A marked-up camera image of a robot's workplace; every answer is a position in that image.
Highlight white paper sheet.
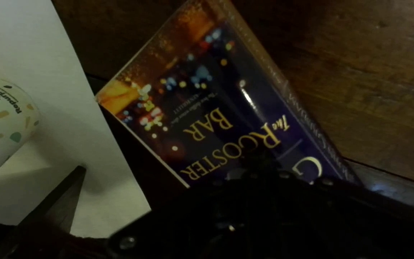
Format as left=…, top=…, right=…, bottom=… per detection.
left=0, top=0, right=152, bottom=240

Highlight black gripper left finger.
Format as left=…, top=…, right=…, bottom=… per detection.
left=241, top=153, right=266, bottom=182

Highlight dark wooden secretary cabinet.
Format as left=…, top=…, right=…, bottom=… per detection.
left=0, top=0, right=414, bottom=259

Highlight dotted white paper cup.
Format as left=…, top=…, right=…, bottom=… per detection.
left=0, top=77, right=41, bottom=188

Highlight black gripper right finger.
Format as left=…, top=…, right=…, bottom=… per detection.
left=263, top=152, right=289, bottom=182

